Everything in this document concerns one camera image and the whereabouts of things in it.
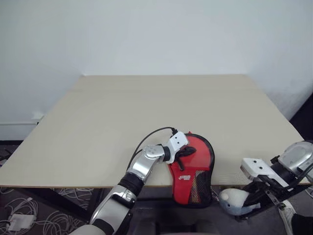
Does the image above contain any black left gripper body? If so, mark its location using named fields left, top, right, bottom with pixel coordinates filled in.
left=174, top=147, right=186, bottom=163

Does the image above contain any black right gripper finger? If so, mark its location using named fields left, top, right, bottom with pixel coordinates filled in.
left=244, top=182, right=260, bottom=196
left=246, top=190, right=270, bottom=207

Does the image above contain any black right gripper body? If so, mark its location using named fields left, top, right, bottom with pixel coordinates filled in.
left=254, top=175, right=278, bottom=195

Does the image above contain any red table tennis paddle case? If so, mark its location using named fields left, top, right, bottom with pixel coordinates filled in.
left=168, top=132, right=216, bottom=209

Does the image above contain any light blue plush toy pendant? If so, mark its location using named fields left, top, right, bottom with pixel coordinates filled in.
left=218, top=188, right=261, bottom=216

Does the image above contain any white sneaker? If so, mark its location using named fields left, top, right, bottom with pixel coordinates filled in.
left=278, top=199, right=298, bottom=235

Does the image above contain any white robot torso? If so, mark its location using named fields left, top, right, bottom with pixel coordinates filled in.
left=68, top=224, right=114, bottom=235

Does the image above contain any white power adapter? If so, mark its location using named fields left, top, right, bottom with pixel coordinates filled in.
left=8, top=214, right=35, bottom=232

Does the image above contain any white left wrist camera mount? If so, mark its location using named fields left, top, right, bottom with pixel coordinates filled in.
left=164, top=131, right=189, bottom=164

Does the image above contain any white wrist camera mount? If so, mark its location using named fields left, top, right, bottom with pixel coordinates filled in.
left=240, top=158, right=289, bottom=188
left=164, top=131, right=189, bottom=164

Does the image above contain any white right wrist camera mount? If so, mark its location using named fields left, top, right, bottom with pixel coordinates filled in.
left=240, top=158, right=289, bottom=188

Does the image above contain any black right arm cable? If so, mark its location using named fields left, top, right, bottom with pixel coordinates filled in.
left=270, top=156, right=313, bottom=193

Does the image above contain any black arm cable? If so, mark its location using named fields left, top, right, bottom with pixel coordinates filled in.
left=270, top=156, right=313, bottom=193
left=127, top=126, right=178, bottom=172

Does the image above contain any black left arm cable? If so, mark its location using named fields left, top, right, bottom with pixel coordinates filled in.
left=127, top=126, right=178, bottom=172

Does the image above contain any white floor cable tangle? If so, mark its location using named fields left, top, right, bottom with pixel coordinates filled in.
left=0, top=188, right=98, bottom=235

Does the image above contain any black table frame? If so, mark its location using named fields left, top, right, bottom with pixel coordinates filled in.
left=0, top=183, right=313, bottom=223

